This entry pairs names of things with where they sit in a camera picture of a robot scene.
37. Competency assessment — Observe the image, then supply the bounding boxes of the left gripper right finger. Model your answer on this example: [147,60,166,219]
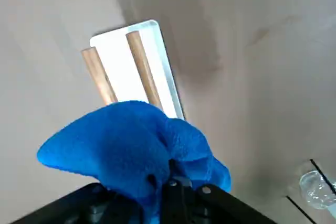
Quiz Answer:
[160,178,277,224]

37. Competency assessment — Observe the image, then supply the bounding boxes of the thin black rod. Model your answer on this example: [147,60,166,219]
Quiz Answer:
[309,158,336,195]
[285,195,317,224]

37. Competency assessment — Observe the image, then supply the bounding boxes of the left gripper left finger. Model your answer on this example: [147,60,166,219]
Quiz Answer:
[10,183,144,224]

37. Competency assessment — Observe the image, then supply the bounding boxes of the white rag rack wooden bars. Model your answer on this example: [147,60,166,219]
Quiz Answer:
[81,19,186,120]

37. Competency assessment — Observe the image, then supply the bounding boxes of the clear glass container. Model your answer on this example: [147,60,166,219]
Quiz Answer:
[298,170,336,210]

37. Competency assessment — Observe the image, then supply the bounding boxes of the blue rag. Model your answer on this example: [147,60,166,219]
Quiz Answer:
[36,100,233,224]

